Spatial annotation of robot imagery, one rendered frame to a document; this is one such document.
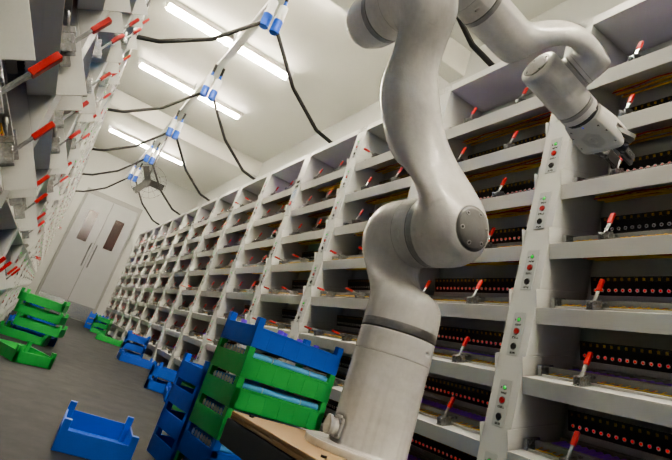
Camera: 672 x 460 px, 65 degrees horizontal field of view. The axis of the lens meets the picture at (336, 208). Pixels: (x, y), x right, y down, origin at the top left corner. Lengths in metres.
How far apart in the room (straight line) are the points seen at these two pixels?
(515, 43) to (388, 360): 0.67
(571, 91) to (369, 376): 0.75
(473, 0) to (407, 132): 0.32
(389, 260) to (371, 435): 0.28
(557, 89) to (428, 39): 0.42
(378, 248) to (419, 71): 0.30
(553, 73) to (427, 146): 0.43
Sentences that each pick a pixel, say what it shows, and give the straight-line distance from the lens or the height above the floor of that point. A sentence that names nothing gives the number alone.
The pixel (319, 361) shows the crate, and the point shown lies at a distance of 1.58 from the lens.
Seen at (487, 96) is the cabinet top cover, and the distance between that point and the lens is 2.46.
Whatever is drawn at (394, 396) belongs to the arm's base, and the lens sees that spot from 0.81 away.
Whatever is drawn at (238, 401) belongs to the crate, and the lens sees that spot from 1.48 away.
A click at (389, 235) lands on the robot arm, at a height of 0.63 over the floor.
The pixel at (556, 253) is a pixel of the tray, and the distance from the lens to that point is 1.62.
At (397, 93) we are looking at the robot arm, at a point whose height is 0.84.
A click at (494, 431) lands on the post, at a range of 1.58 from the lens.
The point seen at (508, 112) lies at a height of 1.48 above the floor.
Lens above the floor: 0.38
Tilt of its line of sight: 17 degrees up
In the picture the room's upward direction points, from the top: 19 degrees clockwise
